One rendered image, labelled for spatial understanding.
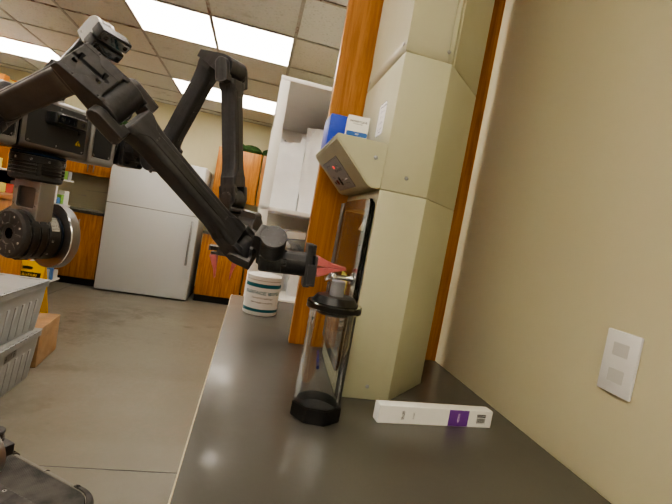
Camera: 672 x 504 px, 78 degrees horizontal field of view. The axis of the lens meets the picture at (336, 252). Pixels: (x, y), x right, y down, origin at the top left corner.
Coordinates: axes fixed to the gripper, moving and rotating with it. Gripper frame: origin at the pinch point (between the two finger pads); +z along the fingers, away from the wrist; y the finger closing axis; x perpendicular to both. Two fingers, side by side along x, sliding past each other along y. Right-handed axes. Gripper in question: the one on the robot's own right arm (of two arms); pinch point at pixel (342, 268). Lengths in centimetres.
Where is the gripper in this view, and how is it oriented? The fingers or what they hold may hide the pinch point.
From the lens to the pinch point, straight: 100.3
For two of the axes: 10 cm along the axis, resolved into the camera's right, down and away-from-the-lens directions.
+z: 9.8, 1.3, 1.7
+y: 1.3, -9.9, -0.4
